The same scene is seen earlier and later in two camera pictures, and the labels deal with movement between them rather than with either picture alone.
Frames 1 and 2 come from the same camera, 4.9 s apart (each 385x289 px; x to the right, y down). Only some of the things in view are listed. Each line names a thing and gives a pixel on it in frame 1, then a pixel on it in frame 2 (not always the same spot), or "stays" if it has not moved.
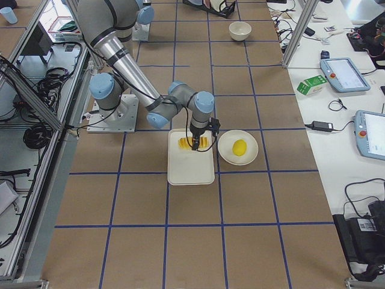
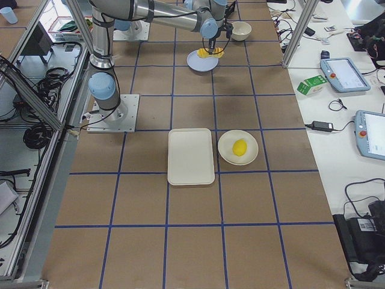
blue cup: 9,14 stays
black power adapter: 309,31 stays
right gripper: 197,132 to 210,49
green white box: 312,85 stays
